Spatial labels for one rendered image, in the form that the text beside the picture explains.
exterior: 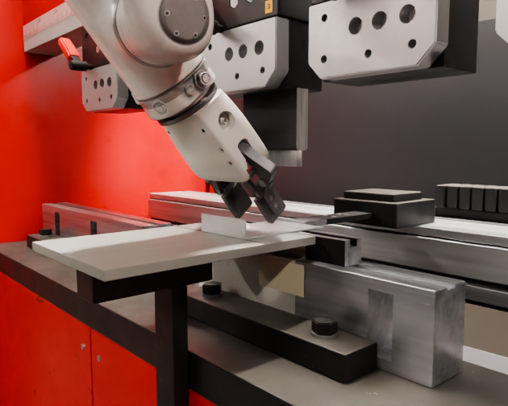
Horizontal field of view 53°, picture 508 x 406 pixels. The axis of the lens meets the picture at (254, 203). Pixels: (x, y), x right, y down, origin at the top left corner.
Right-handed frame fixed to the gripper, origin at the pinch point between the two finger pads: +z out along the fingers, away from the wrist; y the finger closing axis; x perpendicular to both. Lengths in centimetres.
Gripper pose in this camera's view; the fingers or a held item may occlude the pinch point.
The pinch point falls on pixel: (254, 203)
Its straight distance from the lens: 63.4
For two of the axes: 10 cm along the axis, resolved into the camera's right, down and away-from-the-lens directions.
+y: -6.6, -0.8, 7.5
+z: 4.8, 7.2, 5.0
